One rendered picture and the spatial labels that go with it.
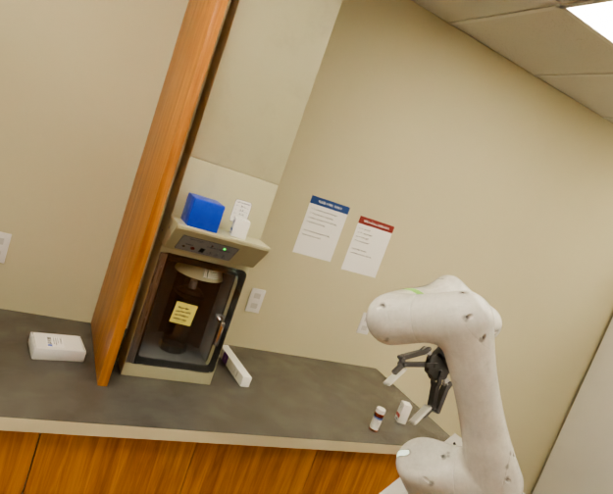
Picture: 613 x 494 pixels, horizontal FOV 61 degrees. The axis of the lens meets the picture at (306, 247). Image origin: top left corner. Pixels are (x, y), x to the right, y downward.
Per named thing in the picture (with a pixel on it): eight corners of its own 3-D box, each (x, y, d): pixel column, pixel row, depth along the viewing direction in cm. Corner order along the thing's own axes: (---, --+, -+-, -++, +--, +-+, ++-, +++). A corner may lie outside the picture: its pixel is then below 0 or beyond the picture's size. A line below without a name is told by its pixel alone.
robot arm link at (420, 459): (469, 530, 125) (449, 482, 117) (408, 518, 134) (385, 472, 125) (478, 481, 134) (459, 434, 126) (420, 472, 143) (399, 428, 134)
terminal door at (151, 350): (127, 362, 173) (162, 251, 167) (212, 372, 187) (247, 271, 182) (127, 363, 172) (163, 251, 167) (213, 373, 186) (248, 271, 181)
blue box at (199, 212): (179, 218, 166) (188, 191, 165) (209, 225, 171) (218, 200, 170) (186, 225, 158) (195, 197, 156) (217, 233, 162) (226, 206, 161)
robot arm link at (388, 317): (412, 351, 112) (406, 295, 112) (360, 350, 119) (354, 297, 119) (439, 333, 127) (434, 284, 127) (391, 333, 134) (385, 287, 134)
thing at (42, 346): (26, 342, 173) (30, 331, 172) (76, 346, 182) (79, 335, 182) (30, 359, 163) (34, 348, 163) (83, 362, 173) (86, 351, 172)
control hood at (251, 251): (161, 244, 167) (170, 215, 166) (251, 266, 182) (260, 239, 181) (167, 254, 157) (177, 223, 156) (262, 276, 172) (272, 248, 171)
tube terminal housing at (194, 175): (114, 342, 195) (175, 147, 185) (195, 354, 211) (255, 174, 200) (120, 374, 173) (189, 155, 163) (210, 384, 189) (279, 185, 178)
